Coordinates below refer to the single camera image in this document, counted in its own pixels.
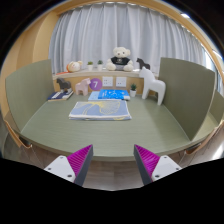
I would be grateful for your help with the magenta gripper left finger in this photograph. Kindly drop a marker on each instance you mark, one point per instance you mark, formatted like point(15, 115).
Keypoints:
point(74, 167)

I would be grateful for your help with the green side panel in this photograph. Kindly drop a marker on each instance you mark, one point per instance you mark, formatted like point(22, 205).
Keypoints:
point(189, 92)
point(27, 89)

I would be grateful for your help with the blue book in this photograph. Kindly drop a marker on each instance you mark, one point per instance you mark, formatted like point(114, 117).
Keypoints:
point(113, 94)

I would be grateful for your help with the small potted plant on desk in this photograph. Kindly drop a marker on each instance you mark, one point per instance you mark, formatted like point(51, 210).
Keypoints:
point(133, 90)

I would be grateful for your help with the white wooden horse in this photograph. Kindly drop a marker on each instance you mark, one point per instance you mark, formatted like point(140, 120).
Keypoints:
point(152, 84)

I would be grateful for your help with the right green side panel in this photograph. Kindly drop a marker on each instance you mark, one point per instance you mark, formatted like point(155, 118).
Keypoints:
point(189, 92)

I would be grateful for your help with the dark book stack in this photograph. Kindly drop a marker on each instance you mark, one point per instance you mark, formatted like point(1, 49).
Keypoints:
point(59, 96)

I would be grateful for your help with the folded grey yellow towel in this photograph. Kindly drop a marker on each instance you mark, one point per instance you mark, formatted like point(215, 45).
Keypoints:
point(100, 110)

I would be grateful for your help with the white wall socket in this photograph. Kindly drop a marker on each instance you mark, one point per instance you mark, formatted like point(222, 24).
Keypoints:
point(107, 81)
point(121, 82)

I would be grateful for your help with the right white wall socket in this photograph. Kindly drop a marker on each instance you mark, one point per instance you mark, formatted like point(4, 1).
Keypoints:
point(121, 82)

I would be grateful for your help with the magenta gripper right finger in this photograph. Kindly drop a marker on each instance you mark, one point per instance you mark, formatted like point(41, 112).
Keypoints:
point(153, 167)

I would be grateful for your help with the left green side panel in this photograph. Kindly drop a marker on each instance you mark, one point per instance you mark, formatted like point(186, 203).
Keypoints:
point(27, 89)

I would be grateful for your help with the left potted plant on shelf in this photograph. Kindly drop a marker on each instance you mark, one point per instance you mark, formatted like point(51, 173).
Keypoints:
point(90, 65)

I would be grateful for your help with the left white wall socket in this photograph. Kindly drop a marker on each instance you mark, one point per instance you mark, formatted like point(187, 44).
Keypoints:
point(107, 81)

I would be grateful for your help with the pink wooden horse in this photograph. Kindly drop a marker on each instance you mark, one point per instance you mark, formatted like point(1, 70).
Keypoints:
point(82, 87)

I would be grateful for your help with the small black horse figure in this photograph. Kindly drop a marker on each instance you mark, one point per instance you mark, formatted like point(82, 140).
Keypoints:
point(142, 64)

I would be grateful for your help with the white teddy bear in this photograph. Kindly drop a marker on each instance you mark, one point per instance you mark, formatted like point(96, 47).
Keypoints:
point(120, 61)

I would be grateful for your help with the grey curtain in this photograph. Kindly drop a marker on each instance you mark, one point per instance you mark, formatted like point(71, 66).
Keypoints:
point(90, 33)

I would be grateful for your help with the right potted plant on shelf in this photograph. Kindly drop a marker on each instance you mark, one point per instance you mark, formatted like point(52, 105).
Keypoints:
point(100, 65)

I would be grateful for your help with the dark grey wooden horse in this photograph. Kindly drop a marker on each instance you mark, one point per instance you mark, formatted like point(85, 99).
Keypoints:
point(65, 86)

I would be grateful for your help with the potted plant on shelf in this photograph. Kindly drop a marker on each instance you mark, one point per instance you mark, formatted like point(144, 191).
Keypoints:
point(100, 65)
point(90, 65)

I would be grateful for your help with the light blue book underneath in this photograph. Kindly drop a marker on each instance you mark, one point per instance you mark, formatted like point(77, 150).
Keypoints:
point(93, 96)

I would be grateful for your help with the purple number seven disc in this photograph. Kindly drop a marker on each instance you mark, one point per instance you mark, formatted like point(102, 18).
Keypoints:
point(96, 84)

